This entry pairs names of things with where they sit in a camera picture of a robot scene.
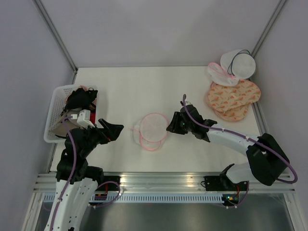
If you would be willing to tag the aluminium frame post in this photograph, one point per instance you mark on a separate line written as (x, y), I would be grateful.
(55, 34)
(269, 26)

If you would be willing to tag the left aluminium frame post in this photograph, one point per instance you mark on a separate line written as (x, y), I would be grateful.
(55, 34)

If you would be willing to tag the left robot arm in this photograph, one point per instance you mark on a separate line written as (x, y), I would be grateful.
(76, 181)

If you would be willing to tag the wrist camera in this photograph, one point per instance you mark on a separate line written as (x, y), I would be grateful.
(186, 103)
(82, 118)

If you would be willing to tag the right aluminium frame post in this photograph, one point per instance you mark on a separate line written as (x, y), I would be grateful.
(269, 26)

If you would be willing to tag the floral laundry bag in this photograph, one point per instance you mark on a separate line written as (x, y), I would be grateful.
(231, 114)
(223, 98)

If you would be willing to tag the floral laundry bag lower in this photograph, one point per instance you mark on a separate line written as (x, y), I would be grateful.
(231, 114)

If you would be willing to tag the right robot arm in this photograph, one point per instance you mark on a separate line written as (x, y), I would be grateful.
(266, 160)

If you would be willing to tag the pink-trimmed mesh laundry bag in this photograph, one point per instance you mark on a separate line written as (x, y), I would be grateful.
(151, 131)

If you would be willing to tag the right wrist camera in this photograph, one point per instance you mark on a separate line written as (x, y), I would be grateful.
(186, 103)

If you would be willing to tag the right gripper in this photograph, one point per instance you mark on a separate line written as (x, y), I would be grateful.
(173, 126)

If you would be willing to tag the black bra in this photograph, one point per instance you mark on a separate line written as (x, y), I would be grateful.
(72, 102)

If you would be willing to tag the red garment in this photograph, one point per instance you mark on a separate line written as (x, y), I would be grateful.
(92, 117)

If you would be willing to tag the beige bra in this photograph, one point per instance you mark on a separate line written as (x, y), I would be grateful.
(58, 127)

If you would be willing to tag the white plastic basket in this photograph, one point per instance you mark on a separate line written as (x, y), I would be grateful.
(58, 102)

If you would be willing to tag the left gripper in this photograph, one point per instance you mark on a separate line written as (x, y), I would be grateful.
(114, 131)

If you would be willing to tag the white mesh bag blue trim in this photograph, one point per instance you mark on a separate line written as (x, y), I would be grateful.
(238, 63)

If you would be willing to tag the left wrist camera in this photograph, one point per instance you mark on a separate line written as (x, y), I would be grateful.
(82, 118)

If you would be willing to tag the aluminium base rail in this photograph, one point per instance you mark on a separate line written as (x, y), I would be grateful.
(162, 182)

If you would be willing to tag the white mesh bag pink trim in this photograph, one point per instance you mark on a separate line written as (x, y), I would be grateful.
(220, 76)

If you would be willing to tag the floral laundry bag upper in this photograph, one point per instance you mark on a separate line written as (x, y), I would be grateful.
(223, 98)

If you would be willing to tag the white slotted cable duct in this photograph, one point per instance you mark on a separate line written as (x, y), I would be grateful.
(151, 198)

